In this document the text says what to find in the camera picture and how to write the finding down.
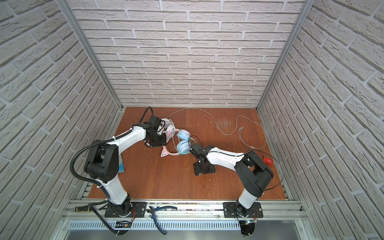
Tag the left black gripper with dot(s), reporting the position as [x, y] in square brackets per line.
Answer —
[157, 145]

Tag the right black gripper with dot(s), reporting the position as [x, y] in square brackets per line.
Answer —
[197, 169]

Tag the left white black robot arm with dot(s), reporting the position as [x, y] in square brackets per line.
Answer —
[103, 160]

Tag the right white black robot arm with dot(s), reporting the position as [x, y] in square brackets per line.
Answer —
[254, 174]

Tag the white headphones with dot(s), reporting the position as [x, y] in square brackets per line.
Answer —
[169, 128]

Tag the blue white cloth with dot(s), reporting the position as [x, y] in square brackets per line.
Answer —
[121, 167]

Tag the red small object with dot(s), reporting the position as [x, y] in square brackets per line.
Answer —
[268, 161]

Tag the black yellow screwdriver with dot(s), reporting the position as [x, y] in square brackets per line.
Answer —
[86, 208]

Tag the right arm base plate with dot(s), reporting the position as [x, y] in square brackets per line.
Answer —
[236, 210]

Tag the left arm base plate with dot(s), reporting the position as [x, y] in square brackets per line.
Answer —
[126, 210]

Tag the aluminium front rail frame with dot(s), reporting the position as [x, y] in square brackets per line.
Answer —
[184, 215]

